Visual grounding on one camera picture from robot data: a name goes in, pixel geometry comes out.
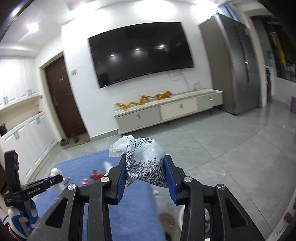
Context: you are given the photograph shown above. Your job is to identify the yellow hanging cloth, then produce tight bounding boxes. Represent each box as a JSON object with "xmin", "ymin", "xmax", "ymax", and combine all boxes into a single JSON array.
[{"xmin": 276, "ymin": 34, "xmax": 285, "ymax": 63}]

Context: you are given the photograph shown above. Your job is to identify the blue fluffy blanket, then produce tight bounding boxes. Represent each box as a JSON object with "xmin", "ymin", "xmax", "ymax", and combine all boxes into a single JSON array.
[{"xmin": 53, "ymin": 148, "xmax": 167, "ymax": 241}]

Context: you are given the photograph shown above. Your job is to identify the brown entrance door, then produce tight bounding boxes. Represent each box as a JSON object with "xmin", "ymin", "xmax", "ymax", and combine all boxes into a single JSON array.
[{"xmin": 44, "ymin": 57, "xmax": 88, "ymax": 140}]

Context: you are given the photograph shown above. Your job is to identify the white crumpled tissue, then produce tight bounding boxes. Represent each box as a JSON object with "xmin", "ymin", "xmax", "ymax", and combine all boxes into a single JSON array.
[{"xmin": 50, "ymin": 168, "xmax": 63, "ymax": 181}]

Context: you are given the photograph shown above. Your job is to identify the grey white television cabinet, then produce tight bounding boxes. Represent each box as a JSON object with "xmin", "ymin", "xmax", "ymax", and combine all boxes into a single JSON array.
[{"xmin": 112, "ymin": 88, "xmax": 224, "ymax": 136}]

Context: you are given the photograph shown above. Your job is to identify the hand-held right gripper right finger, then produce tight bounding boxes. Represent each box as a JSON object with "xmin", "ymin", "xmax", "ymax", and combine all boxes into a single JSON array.
[{"xmin": 162, "ymin": 154, "xmax": 265, "ymax": 241}]

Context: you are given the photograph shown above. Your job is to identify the blue curtain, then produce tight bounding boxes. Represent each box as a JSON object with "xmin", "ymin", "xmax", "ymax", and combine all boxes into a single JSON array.
[{"xmin": 218, "ymin": 4, "xmax": 241, "ymax": 23}]

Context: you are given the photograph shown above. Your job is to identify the white lower cabinets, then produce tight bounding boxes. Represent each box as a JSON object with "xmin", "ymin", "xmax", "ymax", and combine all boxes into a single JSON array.
[{"xmin": 0, "ymin": 112, "xmax": 58, "ymax": 184}]

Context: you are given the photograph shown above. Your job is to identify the television cable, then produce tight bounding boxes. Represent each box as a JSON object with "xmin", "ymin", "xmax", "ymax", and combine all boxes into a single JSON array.
[{"xmin": 169, "ymin": 70, "xmax": 195, "ymax": 90}]

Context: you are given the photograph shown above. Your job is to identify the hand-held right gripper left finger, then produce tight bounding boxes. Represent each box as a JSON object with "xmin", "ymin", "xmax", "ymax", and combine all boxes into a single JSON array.
[{"xmin": 26, "ymin": 154, "xmax": 127, "ymax": 241}]

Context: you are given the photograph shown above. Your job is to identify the black wall television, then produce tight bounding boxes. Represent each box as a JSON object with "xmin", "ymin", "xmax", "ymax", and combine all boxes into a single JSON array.
[{"xmin": 88, "ymin": 22, "xmax": 195, "ymax": 89}]

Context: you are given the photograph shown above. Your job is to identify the white printed plastic bag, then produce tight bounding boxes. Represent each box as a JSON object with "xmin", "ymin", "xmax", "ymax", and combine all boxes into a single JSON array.
[{"xmin": 109, "ymin": 135, "xmax": 168, "ymax": 193}]

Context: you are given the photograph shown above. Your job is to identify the white upper wall cabinets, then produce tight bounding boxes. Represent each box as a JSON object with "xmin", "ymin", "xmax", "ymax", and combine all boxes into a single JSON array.
[{"xmin": 0, "ymin": 58, "xmax": 40, "ymax": 110}]

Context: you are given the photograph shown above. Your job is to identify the golden dragon figurine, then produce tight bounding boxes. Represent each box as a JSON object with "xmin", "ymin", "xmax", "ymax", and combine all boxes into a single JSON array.
[{"xmin": 114, "ymin": 95, "xmax": 154, "ymax": 111}]

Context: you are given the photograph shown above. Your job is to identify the golden tiger figurine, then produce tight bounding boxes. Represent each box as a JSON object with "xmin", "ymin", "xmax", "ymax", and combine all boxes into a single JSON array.
[{"xmin": 154, "ymin": 92, "xmax": 174, "ymax": 101}]

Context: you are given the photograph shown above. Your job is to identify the person's left hand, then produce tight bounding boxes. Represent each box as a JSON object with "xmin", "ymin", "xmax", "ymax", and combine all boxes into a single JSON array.
[{"xmin": 8, "ymin": 198, "xmax": 39, "ymax": 235}]

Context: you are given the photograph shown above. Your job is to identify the grey refrigerator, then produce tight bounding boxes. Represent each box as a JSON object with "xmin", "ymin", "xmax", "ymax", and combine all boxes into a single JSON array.
[{"xmin": 199, "ymin": 13, "xmax": 263, "ymax": 115}]

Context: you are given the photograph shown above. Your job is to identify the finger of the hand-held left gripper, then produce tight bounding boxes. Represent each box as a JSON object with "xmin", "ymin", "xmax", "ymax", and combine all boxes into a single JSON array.
[{"xmin": 39, "ymin": 175, "xmax": 64, "ymax": 189}]

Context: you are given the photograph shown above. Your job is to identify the brown round object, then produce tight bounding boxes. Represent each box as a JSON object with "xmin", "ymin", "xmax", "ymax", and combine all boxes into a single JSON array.
[{"xmin": 159, "ymin": 212, "xmax": 179, "ymax": 232}]

